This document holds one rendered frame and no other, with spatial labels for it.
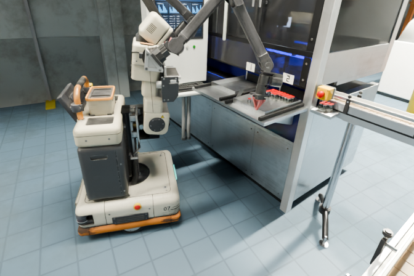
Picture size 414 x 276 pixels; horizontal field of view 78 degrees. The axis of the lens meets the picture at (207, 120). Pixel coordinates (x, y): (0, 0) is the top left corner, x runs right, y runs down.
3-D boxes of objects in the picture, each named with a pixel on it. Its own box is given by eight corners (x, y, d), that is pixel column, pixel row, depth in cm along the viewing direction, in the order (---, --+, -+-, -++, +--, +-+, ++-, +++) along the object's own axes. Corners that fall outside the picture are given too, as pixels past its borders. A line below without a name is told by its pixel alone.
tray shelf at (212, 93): (239, 79, 213) (239, 77, 213) (314, 108, 164) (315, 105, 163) (191, 89, 187) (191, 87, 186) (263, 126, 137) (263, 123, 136)
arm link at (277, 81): (262, 62, 142) (265, 61, 134) (281, 65, 143) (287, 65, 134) (257, 83, 144) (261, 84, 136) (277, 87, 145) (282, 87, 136)
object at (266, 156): (218, 101, 398) (222, 44, 359) (349, 169, 251) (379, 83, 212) (160, 116, 343) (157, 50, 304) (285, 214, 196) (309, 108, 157)
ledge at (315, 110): (322, 107, 165) (323, 104, 165) (342, 114, 156) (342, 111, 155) (310, 111, 158) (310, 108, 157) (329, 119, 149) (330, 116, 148)
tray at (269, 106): (268, 93, 180) (268, 88, 178) (300, 105, 162) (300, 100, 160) (232, 103, 161) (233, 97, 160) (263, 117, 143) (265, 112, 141)
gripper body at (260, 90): (269, 98, 143) (273, 85, 141) (257, 98, 137) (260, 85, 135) (261, 94, 148) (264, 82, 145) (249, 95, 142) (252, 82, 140)
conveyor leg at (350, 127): (321, 206, 194) (349, 114, 160) (332, 214, 187) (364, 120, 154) (314, 211, 189) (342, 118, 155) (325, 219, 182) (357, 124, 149)
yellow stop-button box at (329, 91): (321, 95, 156) (324, 84, 153) (332, 99, 151) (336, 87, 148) (315, 98, 152) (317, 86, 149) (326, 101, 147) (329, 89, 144)
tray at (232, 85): (244, 79, 209) (244, 74, 207) (268, 88, 191) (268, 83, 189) (211, 85, 190) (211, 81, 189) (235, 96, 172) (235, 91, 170)
